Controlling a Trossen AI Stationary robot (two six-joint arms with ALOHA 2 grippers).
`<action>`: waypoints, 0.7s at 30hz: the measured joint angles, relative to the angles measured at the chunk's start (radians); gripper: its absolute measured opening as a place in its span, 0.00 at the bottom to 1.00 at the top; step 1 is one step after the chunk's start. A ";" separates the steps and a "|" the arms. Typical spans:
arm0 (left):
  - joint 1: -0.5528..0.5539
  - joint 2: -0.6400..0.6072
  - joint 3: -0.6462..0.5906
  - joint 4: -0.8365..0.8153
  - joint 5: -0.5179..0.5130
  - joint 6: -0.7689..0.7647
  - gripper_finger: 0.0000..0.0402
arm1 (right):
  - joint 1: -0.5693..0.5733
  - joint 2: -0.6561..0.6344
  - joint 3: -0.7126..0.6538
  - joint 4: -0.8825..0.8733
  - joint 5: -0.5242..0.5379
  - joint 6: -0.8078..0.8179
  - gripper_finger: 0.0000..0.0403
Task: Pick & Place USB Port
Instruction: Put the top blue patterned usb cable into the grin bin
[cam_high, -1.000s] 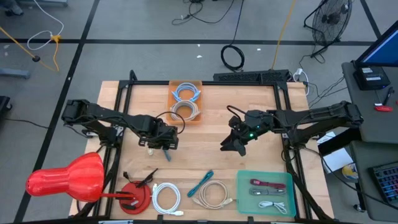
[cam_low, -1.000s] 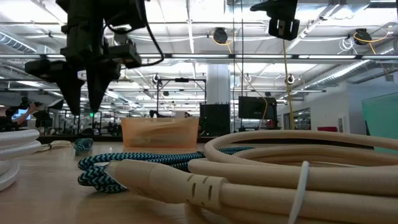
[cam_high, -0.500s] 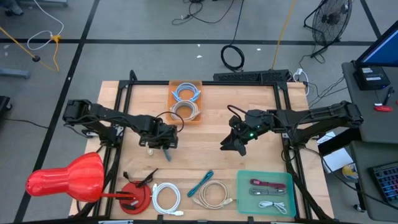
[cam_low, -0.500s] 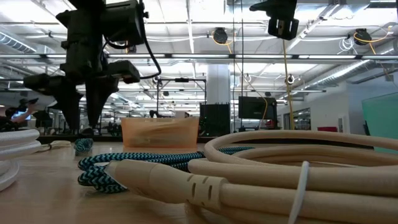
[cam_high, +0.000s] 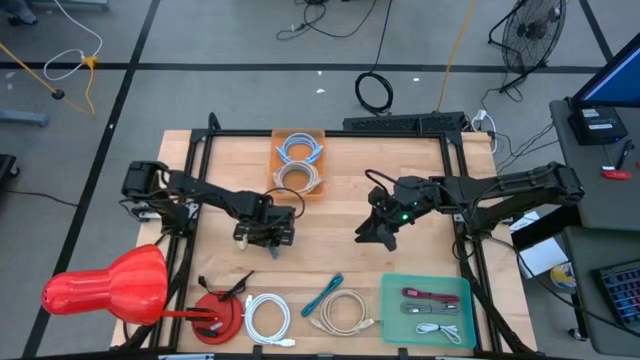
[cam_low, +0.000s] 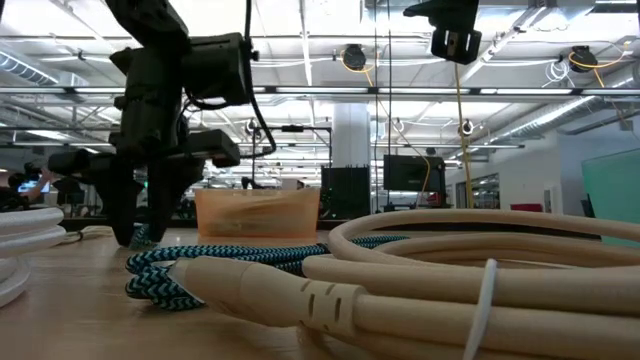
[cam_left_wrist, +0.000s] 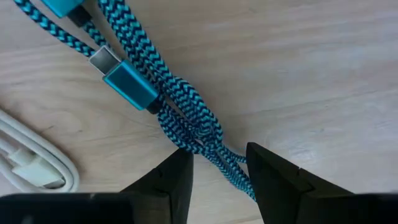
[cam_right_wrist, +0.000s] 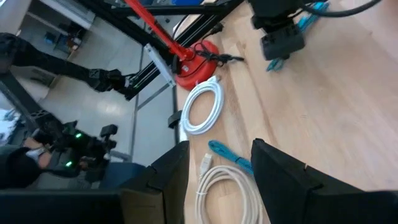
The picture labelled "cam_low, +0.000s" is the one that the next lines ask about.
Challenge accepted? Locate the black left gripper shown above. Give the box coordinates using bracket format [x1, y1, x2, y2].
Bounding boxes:
[47, 43, 243, 248]

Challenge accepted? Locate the small lit monitor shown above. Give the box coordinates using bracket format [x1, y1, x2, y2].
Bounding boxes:
[17, 179, 51, 195]

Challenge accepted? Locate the orange translucent plastic tray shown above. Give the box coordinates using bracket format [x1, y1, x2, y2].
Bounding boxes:
[193, 187, 322, 240]

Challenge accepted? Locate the black wall monitor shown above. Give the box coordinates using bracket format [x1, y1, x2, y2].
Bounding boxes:
[383, 154, 447, 194]

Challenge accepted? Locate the beige USB cable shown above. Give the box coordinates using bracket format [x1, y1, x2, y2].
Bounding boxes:
[167, 208, 640, 360]

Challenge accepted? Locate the person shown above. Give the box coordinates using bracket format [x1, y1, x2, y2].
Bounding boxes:
[0, 164, 54, 211]

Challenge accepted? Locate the black background robot rig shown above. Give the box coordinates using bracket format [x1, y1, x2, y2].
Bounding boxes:
[251, 124, 334, 191]

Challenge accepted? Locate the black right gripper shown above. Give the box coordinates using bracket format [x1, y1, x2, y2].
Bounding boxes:
[402, 0, 485, 66]

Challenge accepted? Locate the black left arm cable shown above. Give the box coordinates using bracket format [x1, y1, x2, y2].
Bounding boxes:
[243, 0, 278, 159]

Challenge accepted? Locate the white building column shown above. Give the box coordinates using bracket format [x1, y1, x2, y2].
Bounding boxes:
[332, 102, 372, 169]

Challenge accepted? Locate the yellow hanging cable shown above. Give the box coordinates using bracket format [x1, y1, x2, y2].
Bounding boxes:
[452, 62, 476, 210]

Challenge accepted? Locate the white USB cable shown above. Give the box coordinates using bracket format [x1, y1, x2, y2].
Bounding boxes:
[0, 207, 67, 309]

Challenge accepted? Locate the teal black braided cable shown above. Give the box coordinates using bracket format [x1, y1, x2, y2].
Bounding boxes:
[124, 233, 411, 312]

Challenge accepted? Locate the black cabinet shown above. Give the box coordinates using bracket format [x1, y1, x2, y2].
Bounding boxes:
[320, 166, 372, 220]

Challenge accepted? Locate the black yellow cable reel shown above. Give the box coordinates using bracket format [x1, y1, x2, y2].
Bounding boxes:
[568, 44, 601, 75]
[341, 43, 369, 71]

